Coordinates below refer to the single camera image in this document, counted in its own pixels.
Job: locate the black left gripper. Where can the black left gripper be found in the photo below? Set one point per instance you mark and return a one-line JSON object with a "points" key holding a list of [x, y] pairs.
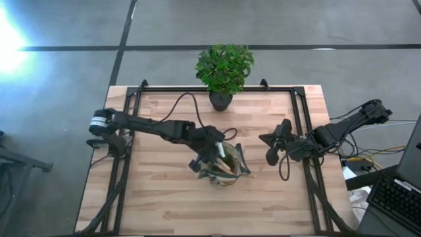
{"points": [[205, 141]]}

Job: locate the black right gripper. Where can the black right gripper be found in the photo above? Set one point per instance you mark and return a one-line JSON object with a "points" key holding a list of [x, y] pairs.
{"points": [[292, 145]]}

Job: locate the beige canvas bag green trim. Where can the beige canvas bag green trim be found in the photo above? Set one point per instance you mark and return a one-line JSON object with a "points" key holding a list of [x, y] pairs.
{"points": [[230, 158]]}

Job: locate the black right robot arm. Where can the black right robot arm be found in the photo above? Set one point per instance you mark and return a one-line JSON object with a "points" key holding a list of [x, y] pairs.
{"points": [[345, 126]]}

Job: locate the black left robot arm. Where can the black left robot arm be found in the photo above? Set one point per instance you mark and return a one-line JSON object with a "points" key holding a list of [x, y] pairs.
{"points": [[148, 126]]}

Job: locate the white plastic bag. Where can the white plastic bag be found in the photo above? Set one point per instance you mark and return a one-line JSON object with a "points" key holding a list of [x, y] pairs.
{"points": [[356, 197]]}

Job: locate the green plant in black pot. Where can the green plant in black pot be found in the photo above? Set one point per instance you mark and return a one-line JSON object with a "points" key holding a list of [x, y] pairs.
{"points": [[223, 69]]}

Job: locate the black power adapter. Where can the black power adapter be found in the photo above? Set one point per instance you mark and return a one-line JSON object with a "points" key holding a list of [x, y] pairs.
{"points": [[356, 164]]}

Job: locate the black laptop keyboard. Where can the black laptop keyboard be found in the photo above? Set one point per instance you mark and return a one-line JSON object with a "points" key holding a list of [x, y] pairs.
{"points": [[370, 179]]}

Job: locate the black laptop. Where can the black laptop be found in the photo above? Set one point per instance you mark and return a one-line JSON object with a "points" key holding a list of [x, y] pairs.
{"points": [[394, 200]]}

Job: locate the black metal stand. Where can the black metal stand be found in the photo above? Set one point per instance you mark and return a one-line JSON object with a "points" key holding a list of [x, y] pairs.
{"points": [[23, 161]]}

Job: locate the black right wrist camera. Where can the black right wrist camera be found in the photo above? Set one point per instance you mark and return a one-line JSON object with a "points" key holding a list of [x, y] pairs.
{"points": [[272, 157]]}

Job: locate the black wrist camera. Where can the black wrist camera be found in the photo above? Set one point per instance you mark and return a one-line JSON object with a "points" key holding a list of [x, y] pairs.
{"points": [[194, 165], [272, 157]]}

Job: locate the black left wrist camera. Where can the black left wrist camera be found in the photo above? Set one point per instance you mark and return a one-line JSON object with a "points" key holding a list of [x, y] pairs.
{"points": [[194, 165]]}

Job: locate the black metal table frame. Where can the black metal table frame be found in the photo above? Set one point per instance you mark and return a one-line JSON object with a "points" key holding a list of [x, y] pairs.
{"points": [[171, 89]]}

